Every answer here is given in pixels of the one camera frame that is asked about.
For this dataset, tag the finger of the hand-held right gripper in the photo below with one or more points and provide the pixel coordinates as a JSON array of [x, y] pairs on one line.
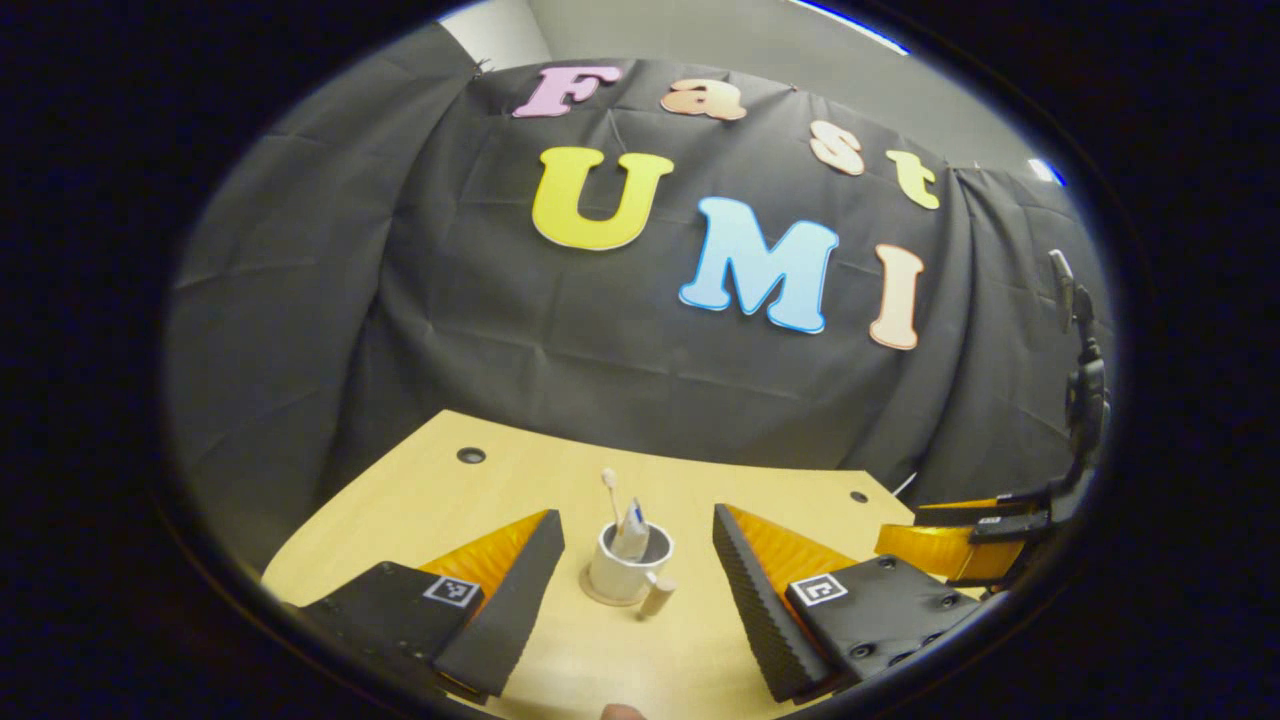
[[950, 516], [925, 550]]

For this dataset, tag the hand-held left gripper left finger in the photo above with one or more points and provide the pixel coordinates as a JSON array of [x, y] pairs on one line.
[[515, 610]]

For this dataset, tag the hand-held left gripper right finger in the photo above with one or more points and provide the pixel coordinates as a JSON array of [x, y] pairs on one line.
[[760, 620]]

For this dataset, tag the round cork coaster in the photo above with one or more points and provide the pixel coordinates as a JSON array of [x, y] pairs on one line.
[[600, 600]]

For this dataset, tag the white toothpaste tube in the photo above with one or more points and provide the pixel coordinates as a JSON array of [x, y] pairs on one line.
[[632, 535]]

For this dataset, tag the beige toothbrush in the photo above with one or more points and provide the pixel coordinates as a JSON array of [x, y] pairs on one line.
[[609, 480]]

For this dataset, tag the light wooden desktop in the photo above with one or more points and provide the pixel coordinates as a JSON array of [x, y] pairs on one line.
[[540, 480]]

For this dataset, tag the ceiling light panel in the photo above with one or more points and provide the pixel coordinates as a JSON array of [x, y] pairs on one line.
[[1046, 171]]

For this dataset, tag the black backdrop cloth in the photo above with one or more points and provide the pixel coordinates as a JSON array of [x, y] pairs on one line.
[[500, 330]]

